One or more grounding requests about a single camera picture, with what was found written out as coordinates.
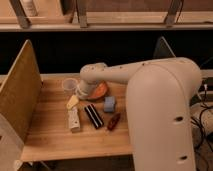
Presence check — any white plastic bottle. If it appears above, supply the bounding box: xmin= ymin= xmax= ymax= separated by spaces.
xmin=68 ymin=107 xmax=81 ymax=133

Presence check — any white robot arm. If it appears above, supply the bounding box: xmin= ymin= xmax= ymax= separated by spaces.
xmin=76 ymin=57 xmax=202 ymax=171

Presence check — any orange ceramic bowl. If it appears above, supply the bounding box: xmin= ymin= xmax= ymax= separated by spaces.
xmin=88 ymin=82 xmax=108 ymax=100

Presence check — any white bottle on shelf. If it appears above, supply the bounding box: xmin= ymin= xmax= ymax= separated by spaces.
xmin=23 ymin=0 xmax=37 ymax=17

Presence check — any clear plastic cup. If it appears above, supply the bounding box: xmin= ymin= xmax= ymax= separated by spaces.
xmin=62 ymin=78 xmax=78 ymax=95

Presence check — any black striped rectangular box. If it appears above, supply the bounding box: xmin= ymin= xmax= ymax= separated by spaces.
xmin=84 ymin=104 xmax=104 ymax=129

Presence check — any blue sponge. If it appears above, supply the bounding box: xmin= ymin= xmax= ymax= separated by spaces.
xmin=104 ymin=96 xmax=116 ymax=113

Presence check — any dark red small object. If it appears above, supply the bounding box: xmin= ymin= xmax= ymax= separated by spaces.
xmin=107 ymin=113 xmax=121 ymax=131

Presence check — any left wooden side panel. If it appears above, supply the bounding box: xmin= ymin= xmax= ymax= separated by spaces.
xmin=0 ymin=40 xmax=42 ymax=171

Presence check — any wooden shelf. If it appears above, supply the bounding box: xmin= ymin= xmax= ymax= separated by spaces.
xmin=0 ymin=0 xmax=213 ymax=32

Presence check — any right dark side panel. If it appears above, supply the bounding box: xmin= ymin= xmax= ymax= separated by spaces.
xmin=153 ymin=36 xmax=175 ymax=59

